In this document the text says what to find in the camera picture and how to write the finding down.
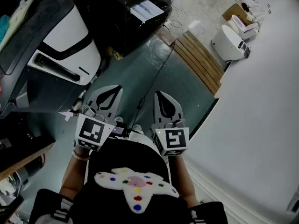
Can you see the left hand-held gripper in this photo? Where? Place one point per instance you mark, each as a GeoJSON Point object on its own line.
{"type": "Point", "coordinates": [90, 130]}

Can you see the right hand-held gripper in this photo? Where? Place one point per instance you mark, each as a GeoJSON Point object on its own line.
{"type": "Point", "coordinates": [175, 140]}

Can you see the white drawer tray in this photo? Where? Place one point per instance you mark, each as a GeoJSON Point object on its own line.
{"type": "Point", "coordinates": [146, 9]}

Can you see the person's right forearm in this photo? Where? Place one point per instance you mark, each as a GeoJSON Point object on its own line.
{"type": "Point", "coordinates": [184, 181]}

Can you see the person's left forearm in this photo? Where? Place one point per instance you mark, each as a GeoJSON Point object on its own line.
{"type": "Point", "coordinates": [72, 176]}

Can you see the white toilet seat lid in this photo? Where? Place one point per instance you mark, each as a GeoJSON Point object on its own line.
{"type": "Point", "coordinates": [225, 42]}

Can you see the person's left white shoe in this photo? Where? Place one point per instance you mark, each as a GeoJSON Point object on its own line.
{"type": "Point", "coordinates": [119, 119]}

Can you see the person's white shoe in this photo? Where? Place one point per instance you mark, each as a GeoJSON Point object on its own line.
{"type": "Point", "coordinates": [137, 127]}
{"type": "Point", "coordinates": [119, 119]}

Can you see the black belt device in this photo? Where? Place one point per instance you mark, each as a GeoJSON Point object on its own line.
{"type": "Point", "coordinates": [119, 130]}

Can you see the person's right white shoe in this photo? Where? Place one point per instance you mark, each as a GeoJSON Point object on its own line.
{"type": "Point", "coordinates": [137, 127]}

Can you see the white paper scrap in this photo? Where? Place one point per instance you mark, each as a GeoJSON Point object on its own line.
{"type": "Point", "coordinates": [67, 115]}

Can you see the small yellow object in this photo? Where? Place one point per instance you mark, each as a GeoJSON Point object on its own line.
{"type": "Point", "coordinates": [112, 52]}

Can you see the person's black shirt star patch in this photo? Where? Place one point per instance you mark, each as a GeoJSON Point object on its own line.
{"type": "Point", "coordinates": [130, 157]}

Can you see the wooden slat platform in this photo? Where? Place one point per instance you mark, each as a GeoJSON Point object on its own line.
{"type": "Point", "coordinates": [198, 59]}

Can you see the white and black washing machine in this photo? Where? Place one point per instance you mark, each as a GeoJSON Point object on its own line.
{"type": "Point", "coordinates": [67, 31]}

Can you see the white toilet open lid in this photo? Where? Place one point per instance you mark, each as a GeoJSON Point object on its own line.
{"type": "Point", "coordinates": [243, 25]}

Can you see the cream cloth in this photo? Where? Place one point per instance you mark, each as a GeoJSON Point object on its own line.
{"type": "Point", "coordinates": [23, 13]}

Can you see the brown cardboard box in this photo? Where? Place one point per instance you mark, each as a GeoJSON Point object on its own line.
{"type": "Point", "coordinates": [236, 10]}

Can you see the teal cloth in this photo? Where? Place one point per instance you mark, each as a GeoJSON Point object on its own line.
{"type": "Point", "coordinates": [3, 27]}

